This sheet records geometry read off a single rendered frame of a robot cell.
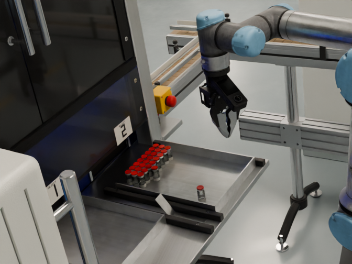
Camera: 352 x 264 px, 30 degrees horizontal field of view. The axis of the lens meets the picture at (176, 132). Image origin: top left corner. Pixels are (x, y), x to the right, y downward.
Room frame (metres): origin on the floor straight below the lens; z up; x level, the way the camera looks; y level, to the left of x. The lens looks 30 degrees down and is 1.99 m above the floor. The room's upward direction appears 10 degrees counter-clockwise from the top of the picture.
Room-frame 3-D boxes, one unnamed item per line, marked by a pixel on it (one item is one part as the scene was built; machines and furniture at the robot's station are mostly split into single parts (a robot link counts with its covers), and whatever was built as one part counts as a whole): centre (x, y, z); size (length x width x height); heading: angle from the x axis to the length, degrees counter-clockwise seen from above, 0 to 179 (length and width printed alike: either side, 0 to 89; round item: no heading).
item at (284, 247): (2.48, -0.51, 0.07); 0.50 x 0.08 x 0.14; 145
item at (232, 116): (1.62, -0.15, 1.09); 0.06 x 0.03 x 0.09; 24
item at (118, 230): (1.45, 0.28, 0.90); 0.34 x 0.26 x 0.04; 55
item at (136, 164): (1.76, 0.12, 0.91); 0.18 x 0.02 x 0.05; 144
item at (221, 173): (1.67, -0.01, 0.90); 0.34 x 0.26 x 0.04; 54
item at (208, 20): (1.61, -0.14, 1.36); 0.09 x 0.08 x 0.11; 37
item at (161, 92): (2.00, 0.04, 1.00); 0.08 x 0.07 x 0.07; 55
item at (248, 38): (1.54, -0.21, 1.36); 0.11 x 0.11 x 0.08; 37
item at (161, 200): (1.48, 0.02, 0.91); 0.14 x 0.03 x 0.06; 56
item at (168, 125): (2.04, 0.06, 0.87); 0.14 x 0.13 x 0.02; 55
